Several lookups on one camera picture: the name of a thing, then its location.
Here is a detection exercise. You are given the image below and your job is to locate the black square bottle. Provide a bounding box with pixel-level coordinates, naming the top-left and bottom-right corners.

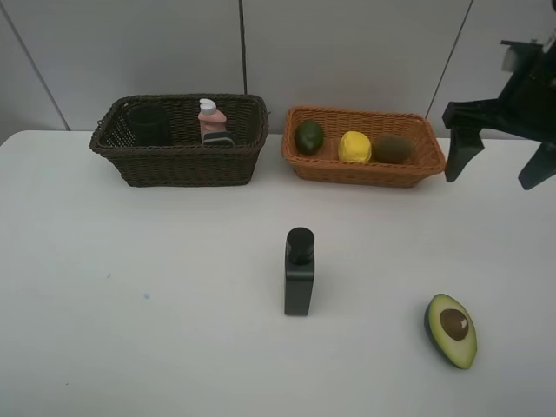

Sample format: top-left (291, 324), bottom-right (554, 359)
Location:
top-left (284, 227), bottom-right (315, 317)

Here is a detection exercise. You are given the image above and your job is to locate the yellow lemon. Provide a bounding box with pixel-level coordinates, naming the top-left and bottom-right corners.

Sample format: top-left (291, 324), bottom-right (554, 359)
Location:
top-left (338, 131), bottom-right (372, 163)

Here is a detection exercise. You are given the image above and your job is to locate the orange wicker basket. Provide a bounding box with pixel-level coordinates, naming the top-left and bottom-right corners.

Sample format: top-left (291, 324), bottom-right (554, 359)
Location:
top-left (281, 106), bottom-right (446, 188)

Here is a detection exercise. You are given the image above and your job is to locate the pink bottle white cap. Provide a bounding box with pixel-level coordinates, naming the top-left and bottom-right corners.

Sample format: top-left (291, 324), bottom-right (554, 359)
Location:
top-left (197, 98), bottom-right (227, 142)

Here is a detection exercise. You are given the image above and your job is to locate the halved avocado with pit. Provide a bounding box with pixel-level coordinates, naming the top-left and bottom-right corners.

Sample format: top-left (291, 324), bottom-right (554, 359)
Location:
top-left (424, 294), bottom-right (478, 370)

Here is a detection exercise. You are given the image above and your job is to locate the grey translucent plastic cup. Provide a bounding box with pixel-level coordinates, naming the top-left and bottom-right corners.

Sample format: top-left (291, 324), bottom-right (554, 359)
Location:
top-left (128, 104), bottom-right (171, 147)

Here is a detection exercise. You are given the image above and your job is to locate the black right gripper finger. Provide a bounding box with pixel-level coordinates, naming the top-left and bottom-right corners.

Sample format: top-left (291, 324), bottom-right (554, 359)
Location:
top-left (518, 142), bottom-right (556, 190)
top-left (444, 127), bottom-right (485, 182)

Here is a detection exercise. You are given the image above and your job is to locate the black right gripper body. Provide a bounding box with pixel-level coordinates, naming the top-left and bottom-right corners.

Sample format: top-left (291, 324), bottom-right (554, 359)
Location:
top-left (441, 34), bottom-right (556, 144)

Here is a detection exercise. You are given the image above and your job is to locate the dark brown wicker basket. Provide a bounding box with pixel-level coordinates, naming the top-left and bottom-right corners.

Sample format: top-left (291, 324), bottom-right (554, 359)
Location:
top-left (89, 93), bottom-right (268, 187)

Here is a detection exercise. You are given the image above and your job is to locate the dark green lime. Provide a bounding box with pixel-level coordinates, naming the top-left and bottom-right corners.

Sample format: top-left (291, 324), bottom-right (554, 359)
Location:
top-left (295, 120), bottom-right (324, 156)

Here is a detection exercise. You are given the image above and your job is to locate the brown kiwi fruit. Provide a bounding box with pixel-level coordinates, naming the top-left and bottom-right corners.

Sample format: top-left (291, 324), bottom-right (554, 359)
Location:
top-left (373, 135), bottom-right (414, 164)

